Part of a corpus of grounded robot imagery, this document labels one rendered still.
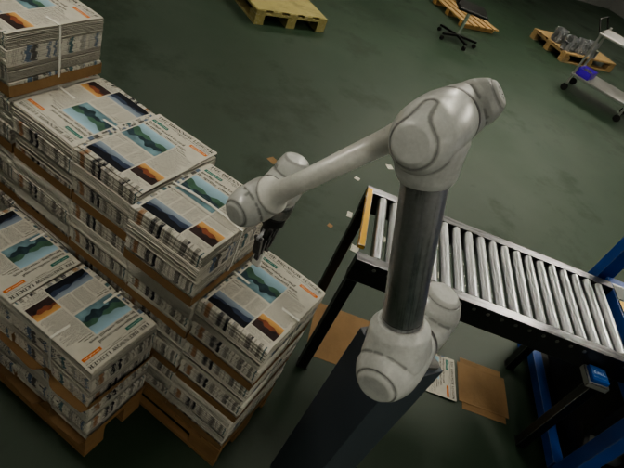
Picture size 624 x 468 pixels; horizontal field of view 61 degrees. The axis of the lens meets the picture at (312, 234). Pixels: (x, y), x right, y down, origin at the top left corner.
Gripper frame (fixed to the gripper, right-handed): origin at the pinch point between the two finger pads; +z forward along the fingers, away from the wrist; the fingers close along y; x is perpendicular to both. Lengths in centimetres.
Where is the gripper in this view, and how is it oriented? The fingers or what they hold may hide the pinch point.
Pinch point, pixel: (258, 257)
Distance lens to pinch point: 174.2
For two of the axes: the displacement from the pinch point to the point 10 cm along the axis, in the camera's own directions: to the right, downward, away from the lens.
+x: 8.0, 5.6, -2.1
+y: -5.0, 4.4, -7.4
